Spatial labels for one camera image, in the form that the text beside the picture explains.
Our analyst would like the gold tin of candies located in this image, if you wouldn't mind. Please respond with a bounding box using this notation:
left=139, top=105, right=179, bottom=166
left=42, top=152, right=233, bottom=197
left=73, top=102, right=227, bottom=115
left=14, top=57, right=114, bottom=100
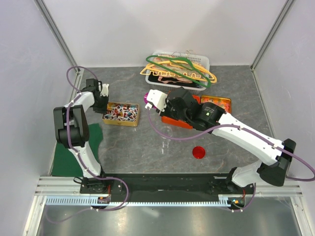
left=102, top=102, right=140, bottom=127

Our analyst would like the orange tray of lollipops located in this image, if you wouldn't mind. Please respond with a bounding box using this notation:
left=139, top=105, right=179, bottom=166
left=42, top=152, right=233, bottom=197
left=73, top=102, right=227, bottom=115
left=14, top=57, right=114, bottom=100
left=161, top=95, right=199, bottom=129

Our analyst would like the purple plastic scoop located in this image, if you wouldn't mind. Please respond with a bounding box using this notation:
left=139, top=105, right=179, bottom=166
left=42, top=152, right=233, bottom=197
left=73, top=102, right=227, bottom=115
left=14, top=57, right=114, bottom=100
left=144, top=90, right=160, bottom=110

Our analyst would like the gold tin of gummies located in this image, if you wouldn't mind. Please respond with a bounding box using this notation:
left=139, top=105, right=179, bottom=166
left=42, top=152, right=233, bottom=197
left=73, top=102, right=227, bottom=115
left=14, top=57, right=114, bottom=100
left=200, top=95, right=232, bottom=113

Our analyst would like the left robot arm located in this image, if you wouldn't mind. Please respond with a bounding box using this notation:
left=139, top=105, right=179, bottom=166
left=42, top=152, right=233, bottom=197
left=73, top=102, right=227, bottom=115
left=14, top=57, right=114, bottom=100
left=53, top=79, right=109, bottom=194

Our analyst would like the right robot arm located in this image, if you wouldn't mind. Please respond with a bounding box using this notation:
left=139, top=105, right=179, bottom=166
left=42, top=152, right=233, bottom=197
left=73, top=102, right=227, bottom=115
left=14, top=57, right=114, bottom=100
left=147, top=87, right=296, bottom=194

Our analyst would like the clear glass jar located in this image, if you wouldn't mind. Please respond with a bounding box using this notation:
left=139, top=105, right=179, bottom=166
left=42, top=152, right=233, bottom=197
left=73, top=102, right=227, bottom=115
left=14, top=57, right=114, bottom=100
left=161, top=126, right=173, bottom=155

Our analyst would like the green clothes hanger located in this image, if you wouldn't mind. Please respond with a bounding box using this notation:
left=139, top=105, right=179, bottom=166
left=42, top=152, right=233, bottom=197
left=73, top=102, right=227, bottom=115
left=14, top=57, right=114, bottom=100
left=145, top=55, right=212, bottom=88

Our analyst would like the white plastic basket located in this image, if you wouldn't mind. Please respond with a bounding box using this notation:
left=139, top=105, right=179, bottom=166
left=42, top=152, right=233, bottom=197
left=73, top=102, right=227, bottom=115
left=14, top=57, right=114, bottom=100
left=140, top=52, right=217, bottom=94

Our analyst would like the yellow clothes hanger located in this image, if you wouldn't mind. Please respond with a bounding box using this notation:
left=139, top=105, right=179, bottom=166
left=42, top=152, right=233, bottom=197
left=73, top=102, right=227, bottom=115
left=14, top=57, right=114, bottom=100
left=145, top=58, right=218, bottom=84

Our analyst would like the floral pink cloth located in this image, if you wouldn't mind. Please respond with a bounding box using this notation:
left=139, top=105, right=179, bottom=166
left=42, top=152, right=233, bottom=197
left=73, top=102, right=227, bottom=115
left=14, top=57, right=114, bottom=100
left=152, top=57, right=205, bottom=84

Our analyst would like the black garment in basket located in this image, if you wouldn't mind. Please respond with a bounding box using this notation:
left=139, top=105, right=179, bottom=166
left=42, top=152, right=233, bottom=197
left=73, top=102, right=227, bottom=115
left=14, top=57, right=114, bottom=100
left=148, top=75, right=202, bottom=88

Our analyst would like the orange clothes hanger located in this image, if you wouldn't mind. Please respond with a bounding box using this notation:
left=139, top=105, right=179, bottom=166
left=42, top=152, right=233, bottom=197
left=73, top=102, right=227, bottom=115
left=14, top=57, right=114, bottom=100
left=140, top=60, right=217, bottom=84

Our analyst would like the red jar lid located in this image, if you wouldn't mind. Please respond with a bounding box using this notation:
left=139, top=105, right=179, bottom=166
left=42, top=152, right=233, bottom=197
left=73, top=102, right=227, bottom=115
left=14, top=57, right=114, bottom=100
left=192, top=146, right=206, bottom=159

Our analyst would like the green cloth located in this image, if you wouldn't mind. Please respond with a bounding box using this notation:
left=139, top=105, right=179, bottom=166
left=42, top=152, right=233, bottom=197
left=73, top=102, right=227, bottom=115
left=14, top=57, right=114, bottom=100
left=51, top=123, right=103, bottom=177

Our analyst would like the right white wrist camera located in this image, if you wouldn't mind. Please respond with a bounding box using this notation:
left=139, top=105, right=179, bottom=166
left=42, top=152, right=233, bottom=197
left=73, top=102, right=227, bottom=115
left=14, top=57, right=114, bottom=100
left=145, top=89, right=167, bottom=112

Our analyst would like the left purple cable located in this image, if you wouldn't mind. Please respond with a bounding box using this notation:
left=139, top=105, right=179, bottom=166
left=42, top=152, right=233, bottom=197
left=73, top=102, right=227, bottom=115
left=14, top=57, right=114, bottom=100
left=44, top=65, right=130, bottom=223

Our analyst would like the purple cable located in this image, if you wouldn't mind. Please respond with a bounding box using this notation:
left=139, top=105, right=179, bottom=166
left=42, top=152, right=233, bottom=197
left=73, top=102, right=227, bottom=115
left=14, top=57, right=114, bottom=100
left=147, top=108, right=315, bottom=213
left=44, top=65, right=130, bottom=223

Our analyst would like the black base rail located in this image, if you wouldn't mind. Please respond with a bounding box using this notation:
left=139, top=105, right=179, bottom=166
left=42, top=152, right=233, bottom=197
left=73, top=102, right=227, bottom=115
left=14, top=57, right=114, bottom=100
left=79, top=173, right=254, bottom=196

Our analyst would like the grey cable duct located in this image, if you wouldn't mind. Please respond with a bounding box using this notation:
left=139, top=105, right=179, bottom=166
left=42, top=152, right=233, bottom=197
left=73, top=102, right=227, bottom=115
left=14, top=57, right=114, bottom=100
left=45, top=196, right=232, bottom=207

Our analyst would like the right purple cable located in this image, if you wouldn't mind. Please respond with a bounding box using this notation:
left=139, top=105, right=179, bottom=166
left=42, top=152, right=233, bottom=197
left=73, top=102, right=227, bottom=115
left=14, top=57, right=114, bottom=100
left=147, top=108, right=315, bottom=213

